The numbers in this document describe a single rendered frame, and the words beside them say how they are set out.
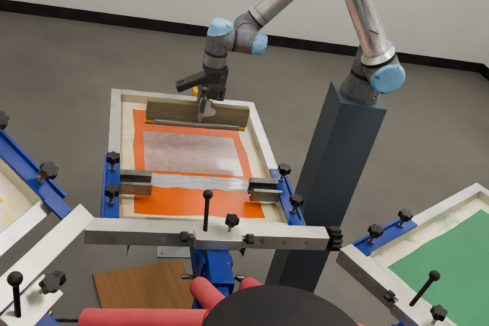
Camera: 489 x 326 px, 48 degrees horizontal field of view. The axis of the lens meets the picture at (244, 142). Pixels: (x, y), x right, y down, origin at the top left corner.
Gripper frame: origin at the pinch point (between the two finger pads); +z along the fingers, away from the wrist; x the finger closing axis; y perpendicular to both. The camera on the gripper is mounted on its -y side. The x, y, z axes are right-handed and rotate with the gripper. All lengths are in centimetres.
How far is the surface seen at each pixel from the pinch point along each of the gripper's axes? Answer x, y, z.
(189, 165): -10.9, -1.8, 13.7
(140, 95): 29.0, -18.0, 10.2
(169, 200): -30.2, -10.0, 13.7
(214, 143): 4.0, 9.0, 13.7
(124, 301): 9, -16, 107
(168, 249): 44, 7, 108
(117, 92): 29.5, -26.9, 10.1
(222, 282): -71, 0, 5
